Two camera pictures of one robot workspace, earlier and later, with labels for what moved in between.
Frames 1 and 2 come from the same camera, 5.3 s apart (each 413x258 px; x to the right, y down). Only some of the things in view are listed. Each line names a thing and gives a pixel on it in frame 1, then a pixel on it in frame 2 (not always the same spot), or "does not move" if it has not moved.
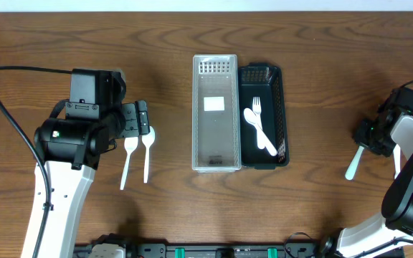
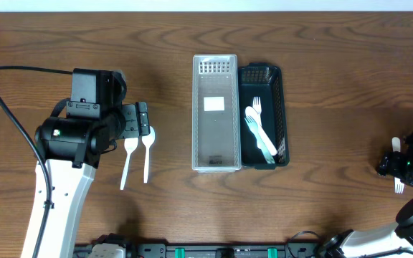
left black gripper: (143, 117) does not move
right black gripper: (363, 134) → (394, 165)
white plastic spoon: (148, 140) does not move
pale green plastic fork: (352, 166) → (257, 135)
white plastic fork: (257, 110) does not move
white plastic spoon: (130, 144) does not move
